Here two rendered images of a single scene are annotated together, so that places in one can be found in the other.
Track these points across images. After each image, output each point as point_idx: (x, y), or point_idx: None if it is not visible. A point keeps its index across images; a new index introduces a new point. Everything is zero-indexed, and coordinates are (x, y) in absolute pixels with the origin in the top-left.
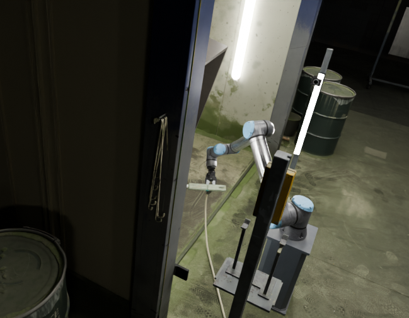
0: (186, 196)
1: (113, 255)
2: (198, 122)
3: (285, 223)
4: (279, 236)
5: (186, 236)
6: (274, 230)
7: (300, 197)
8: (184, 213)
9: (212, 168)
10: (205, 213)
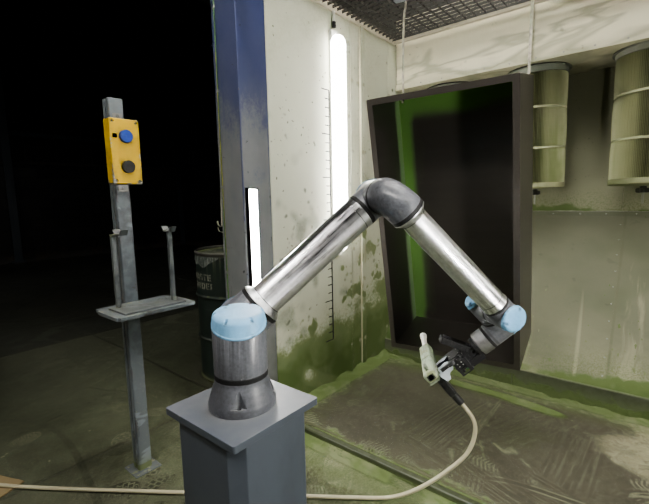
0: (563, 481)
1: (310, 341)
2: (514, 254)
3: None
4: None
5: (419, 465)
6: None
7: (251, 310)
8: (492, 470)
9: (471, 346)
10: (459, 459)
